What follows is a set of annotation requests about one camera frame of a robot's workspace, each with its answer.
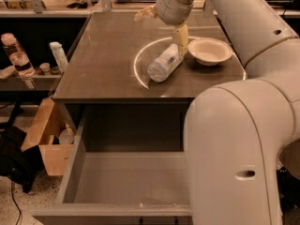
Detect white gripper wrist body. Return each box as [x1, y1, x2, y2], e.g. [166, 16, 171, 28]
[156, 0, 193, 25]

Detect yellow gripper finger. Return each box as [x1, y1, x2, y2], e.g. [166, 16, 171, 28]
[172, 23, 188, 57]
[134, 5, 158, 22]

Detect clear blue plastic bottle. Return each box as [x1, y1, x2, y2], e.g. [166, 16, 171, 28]
[147, 43, 183, 83]

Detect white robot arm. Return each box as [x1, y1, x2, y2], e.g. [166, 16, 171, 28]
[135, 0, 299, 225]

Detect grey drawer cabinet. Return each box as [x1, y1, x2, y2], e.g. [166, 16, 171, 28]
[53, 11, 246, 152]

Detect white bottle on shelf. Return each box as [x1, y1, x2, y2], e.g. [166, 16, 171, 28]
[50, 41, 68, 73]

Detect red labelled bottle on shelf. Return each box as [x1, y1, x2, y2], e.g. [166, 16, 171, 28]
[1, 33, 35, 78]

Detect open grey top drawer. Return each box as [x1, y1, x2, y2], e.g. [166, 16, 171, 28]
[33, 104, 192, 225]

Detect white paper bowl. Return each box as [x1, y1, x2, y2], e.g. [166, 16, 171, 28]
[187, 37, 233, 67]

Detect small jar on shelf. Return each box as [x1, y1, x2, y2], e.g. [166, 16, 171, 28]
[39, 63, 51, 74]

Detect pale object on shelf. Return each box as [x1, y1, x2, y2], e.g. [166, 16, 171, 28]
[0, 66, 17, 80]

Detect wooden box on floor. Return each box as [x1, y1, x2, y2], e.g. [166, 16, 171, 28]
[22, 97, 74, 176]

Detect brown trouser leg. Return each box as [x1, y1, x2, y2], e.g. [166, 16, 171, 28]
[279, 141, 300, 180]

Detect black bag on floor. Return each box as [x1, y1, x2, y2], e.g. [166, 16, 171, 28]
[0, 127, 44, 193]

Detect black cable on floor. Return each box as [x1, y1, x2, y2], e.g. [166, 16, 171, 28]
[10, 180, 23, 225]

